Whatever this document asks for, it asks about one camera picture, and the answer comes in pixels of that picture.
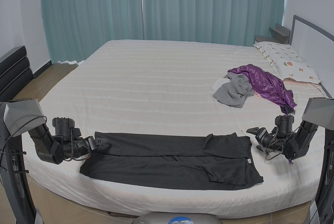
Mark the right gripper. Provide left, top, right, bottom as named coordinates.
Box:
left=246, top=127, right=275, bottom=152

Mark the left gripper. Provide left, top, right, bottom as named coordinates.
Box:
left=79, top=135, right=110, bottom=153

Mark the black T-shirt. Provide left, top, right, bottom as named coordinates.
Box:
left=79, top=132, right=264, bottom=191

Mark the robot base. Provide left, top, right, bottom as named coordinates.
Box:
left=132, top=213, right=223, bottom=224

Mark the bed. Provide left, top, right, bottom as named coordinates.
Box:
left=22, top=15, right=334, bottom=219

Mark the grey garment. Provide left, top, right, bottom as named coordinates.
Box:
left=213, top=74, right=255, bottom=109

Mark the purple satin garment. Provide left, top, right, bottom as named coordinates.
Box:
left=228, top=64, right=297, bottom=166

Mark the white garment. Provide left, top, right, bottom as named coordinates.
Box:
left=213, top=77, right=230, bottom=92

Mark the white printed pillow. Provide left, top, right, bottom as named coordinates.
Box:
left=253, top=41, right=322, bottom=84

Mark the grey bedside table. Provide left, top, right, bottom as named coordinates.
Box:
left=254, top=23, right=291, bottom=45

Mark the black chest of drawers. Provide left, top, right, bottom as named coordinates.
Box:
left=0, top=46, right=33, bottom=103

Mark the blue-green curtain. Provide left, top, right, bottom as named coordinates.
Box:
left=142, top=0, right=285, bottom=47
left=40, top=0, right=144, bottom=65

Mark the black cable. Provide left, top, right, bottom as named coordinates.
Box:
left=265, top=152, right=283, bottom=162
left=64, top=152, right=92, bottom=162

